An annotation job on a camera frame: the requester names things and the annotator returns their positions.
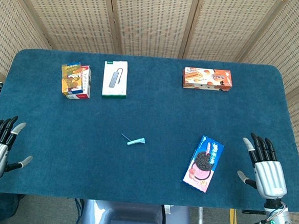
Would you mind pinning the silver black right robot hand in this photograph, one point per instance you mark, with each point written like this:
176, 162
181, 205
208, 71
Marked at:
269, 176

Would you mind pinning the small light blue toothbrush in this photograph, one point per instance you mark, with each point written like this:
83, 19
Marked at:
137, 142

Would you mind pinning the blue pink Oreo box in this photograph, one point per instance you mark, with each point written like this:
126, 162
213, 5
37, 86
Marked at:
203, 164

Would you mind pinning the white pole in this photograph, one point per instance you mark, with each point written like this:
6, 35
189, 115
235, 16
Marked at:
200, 223

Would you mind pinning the yellow red snack box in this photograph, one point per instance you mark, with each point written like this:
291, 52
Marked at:
73, 82

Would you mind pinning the orange biscuit box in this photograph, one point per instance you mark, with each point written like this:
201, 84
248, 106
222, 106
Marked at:
207, 78

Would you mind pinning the blue table mat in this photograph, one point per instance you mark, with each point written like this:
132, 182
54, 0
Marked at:
149, 112

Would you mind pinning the white USB hub box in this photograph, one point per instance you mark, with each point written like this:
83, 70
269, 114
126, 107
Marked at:
115, 80

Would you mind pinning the blue-grey robot torso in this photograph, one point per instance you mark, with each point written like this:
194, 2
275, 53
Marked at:
131, 218

